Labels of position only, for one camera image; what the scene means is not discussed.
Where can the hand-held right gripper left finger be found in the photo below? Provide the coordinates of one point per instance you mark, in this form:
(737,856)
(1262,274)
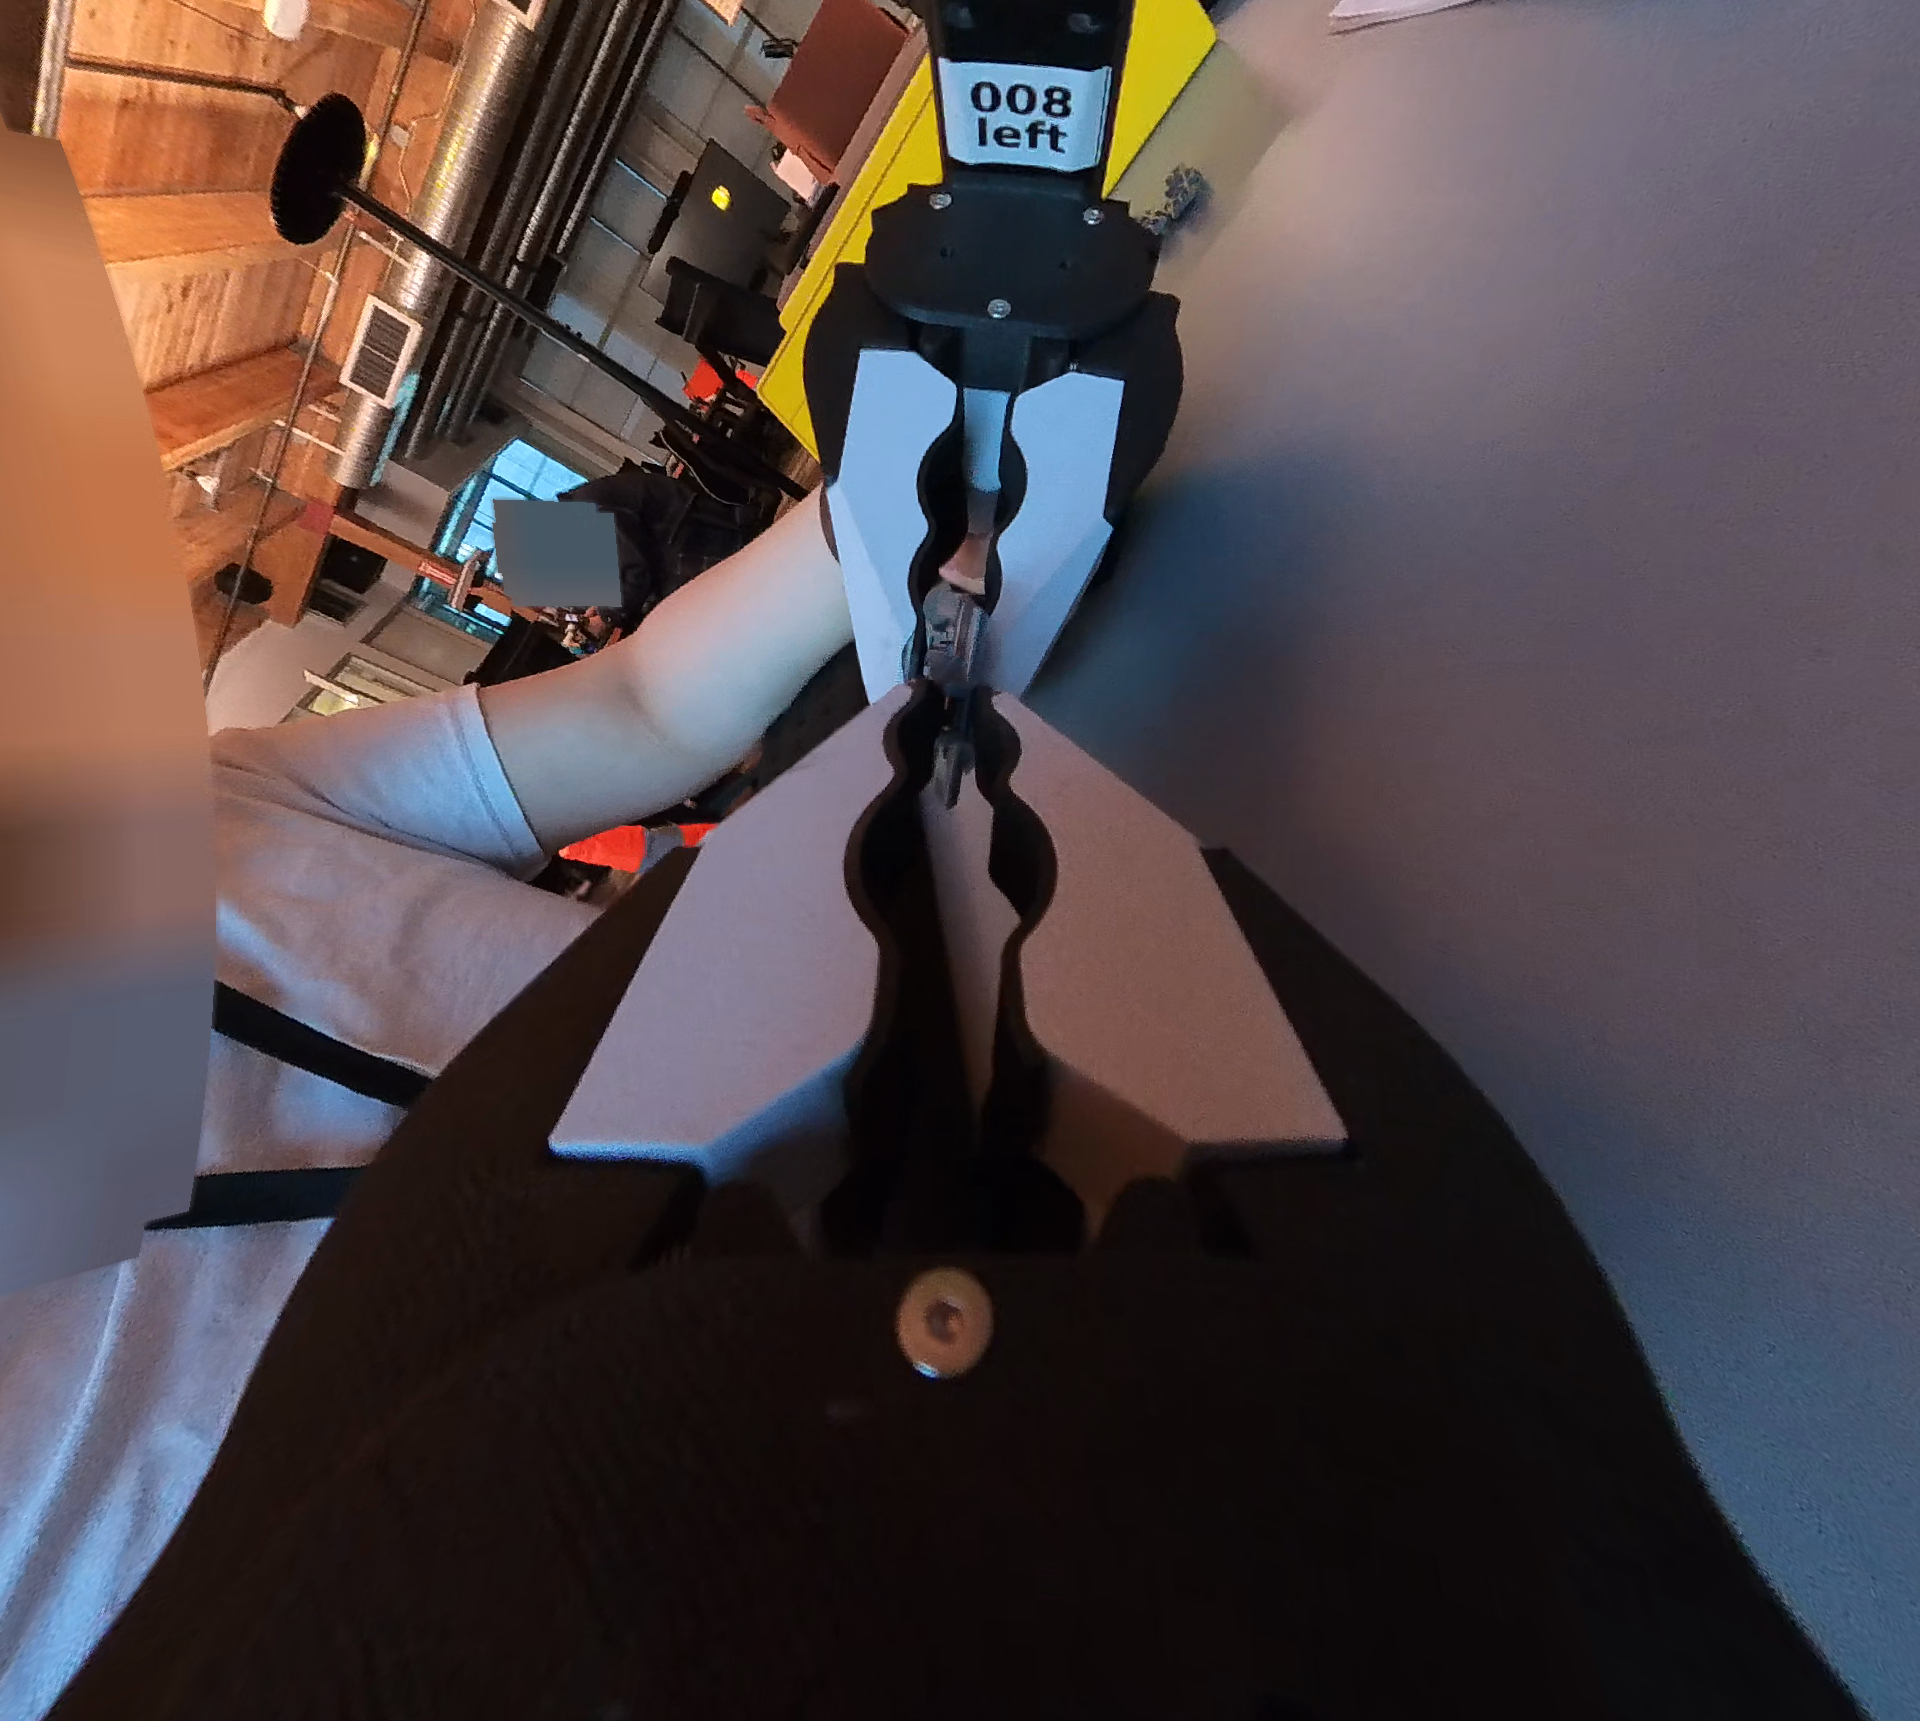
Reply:
(721,1000)

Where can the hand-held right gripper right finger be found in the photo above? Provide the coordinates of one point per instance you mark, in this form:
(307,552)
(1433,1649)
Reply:
(1185,1000)

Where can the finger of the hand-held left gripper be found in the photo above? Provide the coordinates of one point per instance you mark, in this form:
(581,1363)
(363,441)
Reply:
(878,477)
(1073,477)

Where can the small black track link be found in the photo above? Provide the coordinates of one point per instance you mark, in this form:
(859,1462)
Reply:
(952,753)
(1185,194)

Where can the grey desk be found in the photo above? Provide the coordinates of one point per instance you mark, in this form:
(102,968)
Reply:
(1501,551)

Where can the person's left hand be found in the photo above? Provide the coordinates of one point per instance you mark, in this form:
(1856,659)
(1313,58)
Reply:
(972,559)

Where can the orange object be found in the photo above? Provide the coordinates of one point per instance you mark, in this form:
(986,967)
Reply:
(615,846)
(729,378)

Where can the black bulky object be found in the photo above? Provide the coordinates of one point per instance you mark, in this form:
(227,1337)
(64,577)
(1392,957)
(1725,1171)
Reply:
(691,536)

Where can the yellow plastic bin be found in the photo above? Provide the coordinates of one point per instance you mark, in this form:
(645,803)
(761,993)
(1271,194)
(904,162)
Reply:
(1170,41)

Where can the brown chair back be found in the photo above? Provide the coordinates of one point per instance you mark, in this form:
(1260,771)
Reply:
(841,57)

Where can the black box yellow dot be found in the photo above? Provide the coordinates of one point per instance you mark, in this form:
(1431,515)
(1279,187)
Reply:
(721,236)

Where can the arched window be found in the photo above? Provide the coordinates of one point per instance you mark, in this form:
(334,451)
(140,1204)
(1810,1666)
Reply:
(525,468)

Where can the person's light shirt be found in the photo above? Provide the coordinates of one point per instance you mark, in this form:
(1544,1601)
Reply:
(345,880)

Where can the black round pole lamp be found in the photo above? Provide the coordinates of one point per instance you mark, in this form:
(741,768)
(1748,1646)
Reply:
(242,580)
(315,168)

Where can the white ceiling sensor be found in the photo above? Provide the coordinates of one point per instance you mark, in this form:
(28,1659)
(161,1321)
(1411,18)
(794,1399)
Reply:
(285,4)

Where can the silver ventilation duct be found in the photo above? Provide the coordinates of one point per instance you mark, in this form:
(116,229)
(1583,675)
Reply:
(481,100)

